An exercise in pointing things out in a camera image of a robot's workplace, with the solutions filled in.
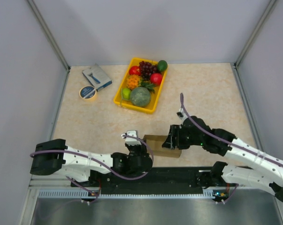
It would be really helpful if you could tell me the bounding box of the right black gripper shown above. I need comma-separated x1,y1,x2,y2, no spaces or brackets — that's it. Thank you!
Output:
162,124,204,150

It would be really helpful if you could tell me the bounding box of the brown cardboard box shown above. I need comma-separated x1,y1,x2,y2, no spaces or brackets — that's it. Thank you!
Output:
144,135,182,158

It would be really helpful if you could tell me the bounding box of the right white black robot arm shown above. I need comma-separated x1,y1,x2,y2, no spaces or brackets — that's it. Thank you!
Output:
162,116,283,202

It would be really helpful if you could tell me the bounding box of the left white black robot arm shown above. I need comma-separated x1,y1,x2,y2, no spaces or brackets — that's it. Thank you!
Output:
30,139,153,186

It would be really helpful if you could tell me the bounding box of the blue razor package box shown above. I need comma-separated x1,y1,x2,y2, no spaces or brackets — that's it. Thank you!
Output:
82,64,112,91

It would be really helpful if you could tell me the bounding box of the green round melon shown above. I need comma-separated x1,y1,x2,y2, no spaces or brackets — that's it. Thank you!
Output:
130,87,151,107

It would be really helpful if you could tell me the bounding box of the red pomegranate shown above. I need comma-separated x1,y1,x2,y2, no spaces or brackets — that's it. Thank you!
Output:
150,73,163,86

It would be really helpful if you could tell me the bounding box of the yellow plastic tray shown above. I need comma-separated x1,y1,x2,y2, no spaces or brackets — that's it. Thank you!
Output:
114,58,168,114

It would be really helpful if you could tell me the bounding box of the small green lime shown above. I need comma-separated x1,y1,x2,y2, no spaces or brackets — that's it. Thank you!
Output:
122,88,131,100

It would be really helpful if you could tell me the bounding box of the orange pineapple with leaves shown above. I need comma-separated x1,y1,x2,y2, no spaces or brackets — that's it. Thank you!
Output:
126,75,155,93

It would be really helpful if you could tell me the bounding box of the green avocado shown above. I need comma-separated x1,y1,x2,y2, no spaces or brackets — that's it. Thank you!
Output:
157,60,168,72

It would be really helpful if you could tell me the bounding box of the dark purple grape bunch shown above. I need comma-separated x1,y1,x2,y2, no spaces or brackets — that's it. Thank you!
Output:
139,61,158,80

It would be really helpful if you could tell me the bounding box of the red apple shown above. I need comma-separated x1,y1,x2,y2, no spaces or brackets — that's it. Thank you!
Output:
129,66,141,76

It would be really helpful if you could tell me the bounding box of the beige masking tape roll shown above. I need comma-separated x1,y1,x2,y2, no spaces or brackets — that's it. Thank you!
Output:
79,86,97,102

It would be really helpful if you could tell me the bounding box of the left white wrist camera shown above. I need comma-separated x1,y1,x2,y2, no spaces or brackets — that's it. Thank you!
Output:
121,130,141,146

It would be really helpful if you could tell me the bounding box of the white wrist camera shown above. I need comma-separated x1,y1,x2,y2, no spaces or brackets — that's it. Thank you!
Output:
121,130,141,146
176,108,185,120

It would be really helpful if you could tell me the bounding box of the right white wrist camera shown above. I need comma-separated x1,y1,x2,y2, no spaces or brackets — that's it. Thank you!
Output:
176,108,185,120

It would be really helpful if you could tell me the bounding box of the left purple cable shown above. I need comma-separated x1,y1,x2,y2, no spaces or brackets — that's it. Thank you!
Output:
30,135,155,204

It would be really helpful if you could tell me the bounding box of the aluminium front rail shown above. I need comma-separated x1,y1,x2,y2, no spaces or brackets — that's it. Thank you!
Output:
28,169,283,199

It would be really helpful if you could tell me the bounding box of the right aluminium frame post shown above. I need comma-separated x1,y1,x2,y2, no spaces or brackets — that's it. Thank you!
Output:
234,0,278,70

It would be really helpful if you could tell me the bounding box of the aluminium frame post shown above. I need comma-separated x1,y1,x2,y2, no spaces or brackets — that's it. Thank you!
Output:
234,0,278,70
25,0,70,71

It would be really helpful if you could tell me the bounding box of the left aluminium frame post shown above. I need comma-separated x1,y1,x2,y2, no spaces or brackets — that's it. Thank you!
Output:
25,0,70,71

